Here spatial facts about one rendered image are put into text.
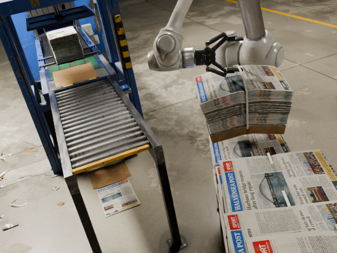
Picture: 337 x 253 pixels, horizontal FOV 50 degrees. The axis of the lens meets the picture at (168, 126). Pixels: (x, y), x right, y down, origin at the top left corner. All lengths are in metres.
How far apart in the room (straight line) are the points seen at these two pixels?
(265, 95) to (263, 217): 0.65
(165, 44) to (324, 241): 0.93
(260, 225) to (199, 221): 1.57
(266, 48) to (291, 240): 1.32
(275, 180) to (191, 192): 1.68
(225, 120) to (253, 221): 0.64
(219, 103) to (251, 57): 0.48
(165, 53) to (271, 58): 0.71
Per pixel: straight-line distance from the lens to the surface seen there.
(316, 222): 1.12
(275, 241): 0.76
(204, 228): 2.59
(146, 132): 2.15
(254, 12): 1.86
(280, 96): 1.63
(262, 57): 1.95
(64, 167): 2.05
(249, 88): 1.60
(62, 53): 3.85
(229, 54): 2.05
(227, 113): 1.61
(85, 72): 3.42
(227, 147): 1.85
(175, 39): 1.42
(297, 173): 1.29
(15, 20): 5.39
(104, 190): 3.12
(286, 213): 1.14
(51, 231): 2.95
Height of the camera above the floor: 1.85
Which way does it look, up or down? 29 degrees down
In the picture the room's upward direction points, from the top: 11 degrees counter-clockwise
